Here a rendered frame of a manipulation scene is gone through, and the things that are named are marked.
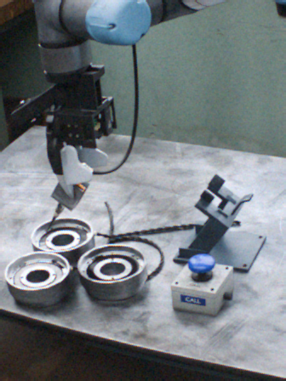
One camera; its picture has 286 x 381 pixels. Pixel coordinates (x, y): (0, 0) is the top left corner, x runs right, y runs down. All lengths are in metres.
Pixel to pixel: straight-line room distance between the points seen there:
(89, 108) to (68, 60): 0.08
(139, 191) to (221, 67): 1.43
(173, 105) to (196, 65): 0.20
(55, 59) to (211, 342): 0.46
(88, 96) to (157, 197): 0.37
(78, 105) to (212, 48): 1.71
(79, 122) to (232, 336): 0.38
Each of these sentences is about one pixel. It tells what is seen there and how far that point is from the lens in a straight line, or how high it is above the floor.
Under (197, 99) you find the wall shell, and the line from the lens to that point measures 2.97.
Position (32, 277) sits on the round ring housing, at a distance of 1.28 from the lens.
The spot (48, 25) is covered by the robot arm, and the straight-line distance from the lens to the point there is 1.13.
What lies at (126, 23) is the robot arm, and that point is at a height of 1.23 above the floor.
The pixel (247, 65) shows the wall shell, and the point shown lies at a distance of 2.84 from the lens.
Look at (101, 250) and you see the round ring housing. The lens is 1.29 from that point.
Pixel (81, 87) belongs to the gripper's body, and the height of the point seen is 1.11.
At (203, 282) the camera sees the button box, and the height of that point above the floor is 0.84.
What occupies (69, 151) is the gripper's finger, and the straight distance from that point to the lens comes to 1.22.
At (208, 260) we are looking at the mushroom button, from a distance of 1.17.
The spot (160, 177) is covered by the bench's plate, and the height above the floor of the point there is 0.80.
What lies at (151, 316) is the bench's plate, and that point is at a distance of 1.19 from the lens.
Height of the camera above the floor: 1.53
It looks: 29 degrees down
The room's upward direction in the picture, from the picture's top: 6 degrees counter-clockwise
